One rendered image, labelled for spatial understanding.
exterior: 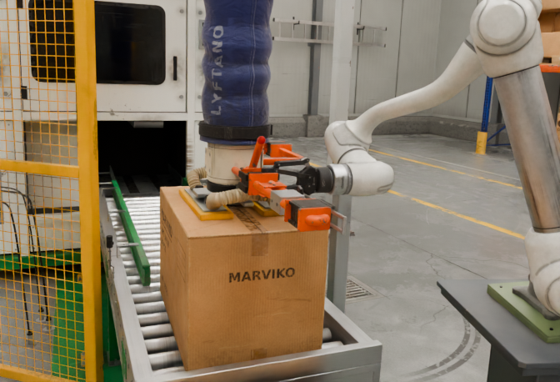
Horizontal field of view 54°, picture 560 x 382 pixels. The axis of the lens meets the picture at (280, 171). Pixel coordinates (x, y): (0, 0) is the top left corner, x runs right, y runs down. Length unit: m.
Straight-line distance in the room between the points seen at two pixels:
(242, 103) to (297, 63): 9.75
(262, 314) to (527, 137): 0.83
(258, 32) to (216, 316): 0.82
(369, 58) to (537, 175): 11.04
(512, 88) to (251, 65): 0.73
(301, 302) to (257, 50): 0.74
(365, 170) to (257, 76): 0.42
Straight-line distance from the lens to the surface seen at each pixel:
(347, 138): 1.66
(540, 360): 1.45
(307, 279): 1.58
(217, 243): 1.46
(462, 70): 1.50
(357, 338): 1.74
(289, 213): 1.21
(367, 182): 1.58
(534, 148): 1.34
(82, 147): 2.05
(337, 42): 4.60
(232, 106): 1.62
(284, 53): 11.22
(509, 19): 1.27
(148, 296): 2.12
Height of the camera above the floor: 1.39
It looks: 11 degrees down
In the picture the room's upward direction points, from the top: 2 degrees clockwise
